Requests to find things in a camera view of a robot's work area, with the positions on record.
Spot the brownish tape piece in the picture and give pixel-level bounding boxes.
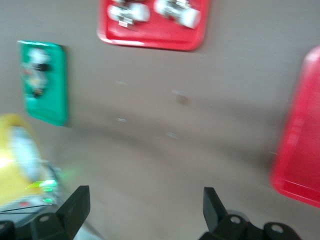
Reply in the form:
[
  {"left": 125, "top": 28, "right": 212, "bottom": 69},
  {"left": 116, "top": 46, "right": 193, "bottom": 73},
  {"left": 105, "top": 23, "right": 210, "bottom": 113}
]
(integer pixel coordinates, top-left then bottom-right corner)
[{"left": 171, "top": 89, "right": 191, "bottom": 106}]

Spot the white circuit breaker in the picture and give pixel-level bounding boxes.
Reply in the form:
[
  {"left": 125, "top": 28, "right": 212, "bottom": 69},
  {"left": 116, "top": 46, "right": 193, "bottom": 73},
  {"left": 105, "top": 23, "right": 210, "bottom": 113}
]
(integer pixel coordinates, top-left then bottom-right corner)
[{"left": 27, "top": 48, "right": 50, "bottom": 65}]

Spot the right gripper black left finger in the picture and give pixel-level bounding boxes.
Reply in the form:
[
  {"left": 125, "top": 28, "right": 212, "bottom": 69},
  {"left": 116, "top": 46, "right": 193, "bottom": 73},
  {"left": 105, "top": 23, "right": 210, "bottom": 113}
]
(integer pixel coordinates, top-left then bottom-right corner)
[{"left": 29, "top": 185, "right": 91, "bottom": 240}]

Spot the white and metal pipe fitting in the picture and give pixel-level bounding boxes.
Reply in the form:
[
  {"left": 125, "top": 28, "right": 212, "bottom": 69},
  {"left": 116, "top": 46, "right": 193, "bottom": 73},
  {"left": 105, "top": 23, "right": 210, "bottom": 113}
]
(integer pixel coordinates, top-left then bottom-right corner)
[
  {"left": 107, "top": 3, "right": 151, "bottom": 27},
  {"left": 153, "top": 0, "right": 202, "bottom": 30}
]

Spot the brass connector with black cap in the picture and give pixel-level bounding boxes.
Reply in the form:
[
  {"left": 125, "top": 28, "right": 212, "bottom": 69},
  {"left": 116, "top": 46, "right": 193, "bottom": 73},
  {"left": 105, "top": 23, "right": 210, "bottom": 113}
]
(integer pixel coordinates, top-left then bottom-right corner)
[{"left": 30, "top": 87, "right": 44, "bottom": 99}]

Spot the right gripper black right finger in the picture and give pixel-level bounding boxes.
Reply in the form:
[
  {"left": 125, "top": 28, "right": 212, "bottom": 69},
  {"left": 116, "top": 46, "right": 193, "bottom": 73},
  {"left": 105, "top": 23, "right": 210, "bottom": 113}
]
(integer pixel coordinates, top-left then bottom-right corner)
[{"left": 198, "top": 186, "right": 263, "bottom": 240}]

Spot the grey push-button switch box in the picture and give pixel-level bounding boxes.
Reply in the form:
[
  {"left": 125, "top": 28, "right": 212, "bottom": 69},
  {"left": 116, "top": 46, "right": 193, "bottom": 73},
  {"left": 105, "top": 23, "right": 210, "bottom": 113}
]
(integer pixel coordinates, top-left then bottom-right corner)
[{"left": 21, "top": 68, "right": 49, "bottom": 89}]

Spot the yellow tape roll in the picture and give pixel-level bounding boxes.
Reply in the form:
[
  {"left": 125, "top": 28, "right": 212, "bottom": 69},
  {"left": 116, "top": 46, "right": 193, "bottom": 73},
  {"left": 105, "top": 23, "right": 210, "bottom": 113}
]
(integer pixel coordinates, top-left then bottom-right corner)
[{"left": 0, "top": 113, "right": 45, "bottom": 209}]

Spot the red plastic tray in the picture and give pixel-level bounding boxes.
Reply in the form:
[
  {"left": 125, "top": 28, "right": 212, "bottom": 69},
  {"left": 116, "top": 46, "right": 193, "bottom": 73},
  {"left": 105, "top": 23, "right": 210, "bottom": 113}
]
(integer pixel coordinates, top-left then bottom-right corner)
[
  {"left": 268, "top": 44, "right": 320, "bottom": 209},
  {"left": 96, "top": 0, "right": 210, "bottom": 52}
]

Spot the green plastic tray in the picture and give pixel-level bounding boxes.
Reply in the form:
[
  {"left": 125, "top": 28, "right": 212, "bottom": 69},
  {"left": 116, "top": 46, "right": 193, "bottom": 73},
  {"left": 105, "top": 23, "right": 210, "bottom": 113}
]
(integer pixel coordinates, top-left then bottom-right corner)
[{"left": 16, "top": 40, "right": 68, "bottom": 127}]

